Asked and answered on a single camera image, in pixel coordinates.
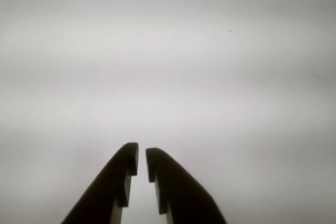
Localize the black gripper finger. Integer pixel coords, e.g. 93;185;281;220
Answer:
60;142;139;224
145;147;227;224

